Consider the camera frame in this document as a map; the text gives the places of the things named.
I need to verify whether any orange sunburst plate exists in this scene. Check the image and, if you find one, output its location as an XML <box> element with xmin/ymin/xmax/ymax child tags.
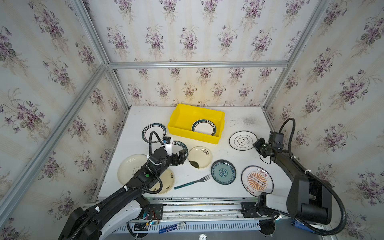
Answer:
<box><xmin>241</xmin><ymin>166</ymin><xmax>274</xmax><ymax>197</ymax></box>

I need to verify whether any teal patterned plate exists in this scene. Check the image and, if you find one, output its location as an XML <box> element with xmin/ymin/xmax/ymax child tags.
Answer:
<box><xmin>211</xmin><ymin>160</ymin><xmax>237</xmax><ymax>185</ymax></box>

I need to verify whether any yellow plastic bin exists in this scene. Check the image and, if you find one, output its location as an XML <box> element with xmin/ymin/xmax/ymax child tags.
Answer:
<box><xmin>168</xmin><ymin>104</ymin><xmax>225</xmax><ymax>145</ymax></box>

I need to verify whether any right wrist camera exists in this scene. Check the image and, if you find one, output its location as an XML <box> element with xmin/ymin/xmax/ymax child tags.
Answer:
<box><xmin>269</xmin><ymin>132</ymin><xmax>284</xmax><ymax>149</ymax></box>

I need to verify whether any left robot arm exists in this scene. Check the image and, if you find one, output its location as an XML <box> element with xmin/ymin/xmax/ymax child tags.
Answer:
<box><xmin>58</xmin><ymin>131</ymin><xmax>188</xmax><ymax>240</ymax></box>

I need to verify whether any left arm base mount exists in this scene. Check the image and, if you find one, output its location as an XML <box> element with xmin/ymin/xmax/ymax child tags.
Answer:
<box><xmin>125</xmin><ymin>203</ymin><xmax>164</xmax><ymax>239</ymax></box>

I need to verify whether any white plate black outline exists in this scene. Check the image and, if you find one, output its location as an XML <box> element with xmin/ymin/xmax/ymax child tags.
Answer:
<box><xmin>229</xmin><ymin>131</ymin><xmax>258</xmax><ymax>151</ymax></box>

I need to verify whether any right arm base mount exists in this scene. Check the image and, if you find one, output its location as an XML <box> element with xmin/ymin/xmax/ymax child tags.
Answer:
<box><xmin>241</xmin><ymin>202</ymin><xmax>280</xmax><ymax>236</ymax></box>

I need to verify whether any green-rimmed plate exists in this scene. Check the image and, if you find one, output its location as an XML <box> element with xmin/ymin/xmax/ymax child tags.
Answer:
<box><xmin>141</xmin><ymin>123</ymin><xmax>167</xmax><ymax>143</ymax></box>

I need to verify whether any cream plate with dark leaf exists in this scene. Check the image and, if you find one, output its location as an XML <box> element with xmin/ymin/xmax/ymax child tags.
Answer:
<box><xmin>188</xmin><ymin>146</ymin><xmax>213</xmax><ymax>169</ymax></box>

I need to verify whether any plain cream plate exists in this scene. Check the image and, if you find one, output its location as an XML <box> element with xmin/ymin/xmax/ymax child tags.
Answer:
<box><xmin>117</xmin><ymin>154</ymin><xmax>147</xmax><ymax>185</ymax></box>

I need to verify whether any green-handled fork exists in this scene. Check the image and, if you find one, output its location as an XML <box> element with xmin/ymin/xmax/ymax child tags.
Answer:
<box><xmin>174</xmin><ymin>175</ymin><xmax>211</xmax><ymax>190</ymax></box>

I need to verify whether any blue marker pen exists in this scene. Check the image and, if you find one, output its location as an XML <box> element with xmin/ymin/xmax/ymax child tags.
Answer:
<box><xmin>159</xmin><ymin>222</ymin><xmax>186</xmax><ymax>234</ymax></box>

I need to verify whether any green text-rimmed white plate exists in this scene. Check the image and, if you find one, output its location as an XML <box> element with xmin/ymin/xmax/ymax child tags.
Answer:
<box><xmin>172</xmin><ymin>141</ymin><xmax>189</xmax><ymax>158</ymax></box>

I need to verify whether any cream floral plate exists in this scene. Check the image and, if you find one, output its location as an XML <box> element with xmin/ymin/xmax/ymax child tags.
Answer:
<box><xmin>158</xmin><ymin>169</ymin><xmax>175</xmax><ymax>195</ymax></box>

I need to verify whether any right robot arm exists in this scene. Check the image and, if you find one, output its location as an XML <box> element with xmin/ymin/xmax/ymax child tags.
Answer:
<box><xmin>253</xmin><ymin>118</ymin><xmax>347</xmax><ymax>236</ymax></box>

